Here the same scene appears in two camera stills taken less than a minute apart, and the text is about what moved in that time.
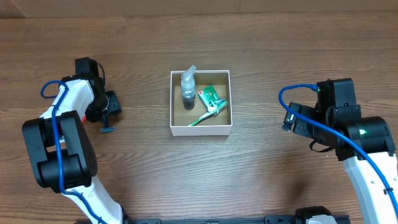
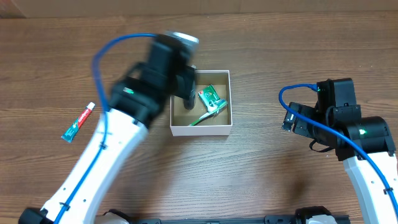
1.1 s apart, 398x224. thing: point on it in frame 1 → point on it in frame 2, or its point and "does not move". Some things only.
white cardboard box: [180, 117] does not move
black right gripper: [298, 121] does not move
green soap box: [209, 96] does not move
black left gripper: [112, 104] → [185, 83]
